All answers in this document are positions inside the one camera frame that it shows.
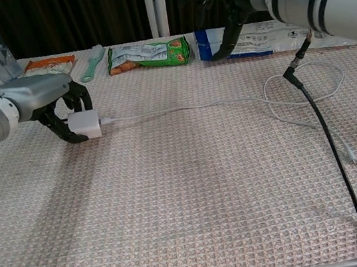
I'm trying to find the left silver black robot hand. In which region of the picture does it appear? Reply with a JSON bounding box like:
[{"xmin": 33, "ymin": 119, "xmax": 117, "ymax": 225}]
[{"xmin": 0, "ymin": 67, "xmax": 98, "ymax": 155}]

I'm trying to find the white USB wall charger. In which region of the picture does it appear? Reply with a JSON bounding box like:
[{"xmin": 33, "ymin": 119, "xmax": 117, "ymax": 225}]
[{"xmin": 66, "ymin": 109, "xmax": 103, "ymax": 143}]

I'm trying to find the white USB cable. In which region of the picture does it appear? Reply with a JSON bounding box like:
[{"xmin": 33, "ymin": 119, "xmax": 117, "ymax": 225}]
[{"xmin": 94, "ymin": 55, "xmax": 357, "ymax": 203}]

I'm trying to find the orange white snack packet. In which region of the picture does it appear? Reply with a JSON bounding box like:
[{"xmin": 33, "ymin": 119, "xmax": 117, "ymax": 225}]
[{"xmin": 21, "ymin": 53, "xmax": 78, "ymax": 80}]

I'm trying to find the mint green brush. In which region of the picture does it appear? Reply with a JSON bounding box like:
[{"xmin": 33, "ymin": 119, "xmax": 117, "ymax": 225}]
[{"xmin": 75, "ymin": 43, "xmax": 110, "ymax": 84}]

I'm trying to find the white blue plastic package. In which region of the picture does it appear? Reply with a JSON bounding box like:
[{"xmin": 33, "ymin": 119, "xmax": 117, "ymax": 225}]
[{"xmin": 193, "ymin": 6, "xmax": 357, "ymax": 69}]

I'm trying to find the green snack bag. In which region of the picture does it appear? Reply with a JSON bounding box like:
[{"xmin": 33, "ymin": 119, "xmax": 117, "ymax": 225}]
[{"xmin": 104, "ymin": 35, "xmax": 196, "ymax": 77}]

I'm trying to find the woven checkered tablecloth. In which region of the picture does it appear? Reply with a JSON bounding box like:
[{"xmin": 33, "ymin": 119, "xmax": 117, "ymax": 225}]
[{"xmin": 0, "ymin": 7, "xmax": 357, "ymax": 267}]

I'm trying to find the white vertical frame post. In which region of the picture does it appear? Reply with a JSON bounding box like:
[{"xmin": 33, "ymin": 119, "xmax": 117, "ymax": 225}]
[{"xmin": 142, "ymin": 0, "xmax": 171, "ymax": 40}]

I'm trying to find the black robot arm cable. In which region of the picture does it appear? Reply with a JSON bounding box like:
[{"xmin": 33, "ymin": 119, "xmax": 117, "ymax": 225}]
[{"xmin": 277, "ymin": 27, "xmax": 357, "ymax": 267}]

